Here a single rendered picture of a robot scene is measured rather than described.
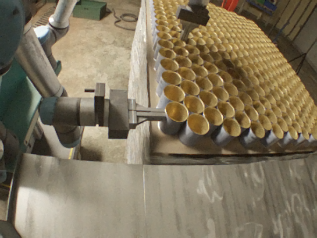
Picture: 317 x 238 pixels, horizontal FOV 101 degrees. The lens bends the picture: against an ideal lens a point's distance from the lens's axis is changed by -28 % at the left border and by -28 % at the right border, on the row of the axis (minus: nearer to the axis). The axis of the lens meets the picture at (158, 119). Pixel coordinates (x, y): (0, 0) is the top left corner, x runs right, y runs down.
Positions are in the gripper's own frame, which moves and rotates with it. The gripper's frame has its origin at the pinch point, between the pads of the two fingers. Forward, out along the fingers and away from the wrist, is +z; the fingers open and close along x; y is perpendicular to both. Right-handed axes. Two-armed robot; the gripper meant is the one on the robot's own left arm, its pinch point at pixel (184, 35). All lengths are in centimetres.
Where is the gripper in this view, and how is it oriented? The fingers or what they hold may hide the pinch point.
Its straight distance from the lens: 82.4
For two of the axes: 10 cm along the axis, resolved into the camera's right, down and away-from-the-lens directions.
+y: -0.7, -8.3, 5.5
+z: -2.6, 5.5, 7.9
